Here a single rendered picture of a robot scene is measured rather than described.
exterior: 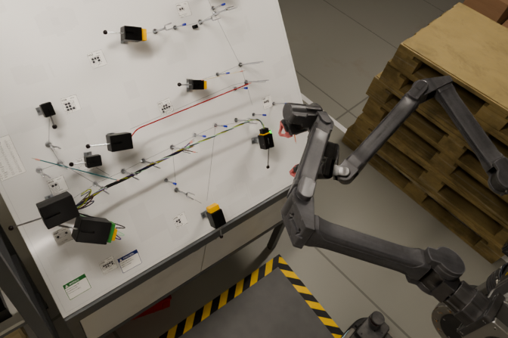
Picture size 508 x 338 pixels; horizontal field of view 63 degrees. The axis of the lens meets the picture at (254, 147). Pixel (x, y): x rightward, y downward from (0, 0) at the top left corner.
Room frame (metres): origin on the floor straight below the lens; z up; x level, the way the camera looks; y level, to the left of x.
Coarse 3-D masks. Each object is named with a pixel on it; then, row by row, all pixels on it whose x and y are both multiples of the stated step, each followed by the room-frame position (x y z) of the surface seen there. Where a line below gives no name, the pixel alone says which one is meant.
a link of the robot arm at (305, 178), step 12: (312, 132) 0.89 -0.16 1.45; (324, 132) 0.90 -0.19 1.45; (312, 144) 0.83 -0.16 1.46; (324, 144) 0.85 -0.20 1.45; (312, 156) 0.78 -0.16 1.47; (300, 168) 0.71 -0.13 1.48; (312, 168) 0.73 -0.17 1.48; (300, 180) 0.64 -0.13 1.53; (312, 180) 0.65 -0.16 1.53; (288, 192) 0.64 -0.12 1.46; (300, 192) 0.59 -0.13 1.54; (312, 192) 0.61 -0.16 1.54
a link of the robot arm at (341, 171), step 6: (330, 144) 0.99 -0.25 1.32; (336, 144) 1.00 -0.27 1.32; (330, 150) 0.97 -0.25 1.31; (336, 150) 0.98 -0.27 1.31; (324, 156) 0.95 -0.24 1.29; (330, 156) 0.96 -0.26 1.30; (336, 156) 0.96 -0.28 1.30; (336, 162) 0.94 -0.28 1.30; (336, 168) 0.91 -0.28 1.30; (342, 168) 0.90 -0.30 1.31; (348, 168) 0.91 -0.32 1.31; (336, 174) 0.89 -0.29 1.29; (342, 174) 0.89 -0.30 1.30; (348, 174) 0.89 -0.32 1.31; (336, 180) 0.92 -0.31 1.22
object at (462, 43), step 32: (448, 32) 2.57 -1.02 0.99; (480, 32) 2.68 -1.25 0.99; (416, 64) 2.21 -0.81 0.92; (448, 64) 2.20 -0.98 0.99; (480, 64) 2.29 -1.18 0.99; (384, 96) 2.29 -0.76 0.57; (480, 96) 2.00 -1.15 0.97; (352, 128) 2.30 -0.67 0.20; (416, 128) 2.12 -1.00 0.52; (448, 128) 2.03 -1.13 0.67; (384, 160) 2.23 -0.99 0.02; (416, 160) 2.03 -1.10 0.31; (448, 160) 1.98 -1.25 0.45; (416, 192) 1.96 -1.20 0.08; (448, 192) 1.94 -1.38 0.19; (480, 192) 1.87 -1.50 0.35; (448, 224) 1.80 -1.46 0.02; (480, 224) 1.74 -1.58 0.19
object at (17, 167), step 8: (8, 136) 0.67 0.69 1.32; (0, 144) 0.64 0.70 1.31; (8, 144) 0.66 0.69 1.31; (0, 152) 0.63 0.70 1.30; (8, 152) 0.64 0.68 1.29; (16, 152) 0.65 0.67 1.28; (0, 160) 0.61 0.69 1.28; (8, 160) 0.62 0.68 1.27; (16, 160) 0.63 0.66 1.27; (0, 168) 0.60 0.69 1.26; (8, 168) 0.61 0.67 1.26; (16, 168) 0.62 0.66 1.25; (24, 168) 0.63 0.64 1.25; (0, 176) 0.58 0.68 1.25; (8, 176) 0.59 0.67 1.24
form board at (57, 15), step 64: (0, 0) 0.92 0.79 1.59; (64, 0) 1.03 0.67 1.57; (128, 0) 1.16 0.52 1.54; (192, 0) 1.32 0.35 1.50; (256, 0) 1.51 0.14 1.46; (0, 64) 0.80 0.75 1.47; (64, 64) 0.90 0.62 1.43; (128, 64) 1.02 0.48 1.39; (192, 64) 1.17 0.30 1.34; (256, 64) 1.35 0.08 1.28; (0, 128) 0.68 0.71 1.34; (64, 128) 0.77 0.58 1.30; (128, 128) 0.88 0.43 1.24; (192, 128) 1.02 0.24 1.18; (256, 128) 1.18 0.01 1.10; (0, 192) 0.55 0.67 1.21; (128, 192) 0.74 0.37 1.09; (192, 192) 0.86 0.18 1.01; (256, 192) 1.01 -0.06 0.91; (64, 256) 0.50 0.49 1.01
